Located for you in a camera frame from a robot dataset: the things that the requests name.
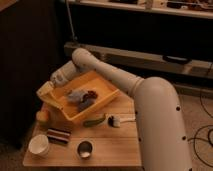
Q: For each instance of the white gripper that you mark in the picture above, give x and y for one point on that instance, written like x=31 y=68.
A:
x=58 y=79

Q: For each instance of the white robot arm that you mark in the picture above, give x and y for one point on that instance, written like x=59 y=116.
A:
x=159 y=121

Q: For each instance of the white paper cup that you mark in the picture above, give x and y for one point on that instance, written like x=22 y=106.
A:
x=39 y=145

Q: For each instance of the small metal cup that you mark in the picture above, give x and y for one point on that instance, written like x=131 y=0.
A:
x=85 y=149

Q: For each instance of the grey blue cloth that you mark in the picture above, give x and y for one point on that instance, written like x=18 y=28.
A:
x=76 y=96

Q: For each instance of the yellow plastic bin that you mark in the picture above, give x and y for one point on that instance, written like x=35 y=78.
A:
x=91 y=81

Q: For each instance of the dark purple toy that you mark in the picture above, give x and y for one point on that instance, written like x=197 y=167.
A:
x=87 y=100

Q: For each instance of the metal pole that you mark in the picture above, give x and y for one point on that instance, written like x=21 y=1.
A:
x=74 y=39

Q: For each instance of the apple fruit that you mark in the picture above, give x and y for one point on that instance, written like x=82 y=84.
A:
x=43 y=118

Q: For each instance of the green pepper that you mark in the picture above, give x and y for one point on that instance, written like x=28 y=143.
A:
x=94 y=122

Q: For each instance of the striped block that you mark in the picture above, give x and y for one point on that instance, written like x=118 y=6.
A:
x=58 y=135

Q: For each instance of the background shelf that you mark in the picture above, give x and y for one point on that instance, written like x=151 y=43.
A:
x=142 y=8

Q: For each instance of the white handled brush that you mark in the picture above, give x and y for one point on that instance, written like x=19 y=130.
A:
x=115 y=121

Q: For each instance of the metal floor rail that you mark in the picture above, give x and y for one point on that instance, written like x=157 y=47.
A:
x=190 y=77

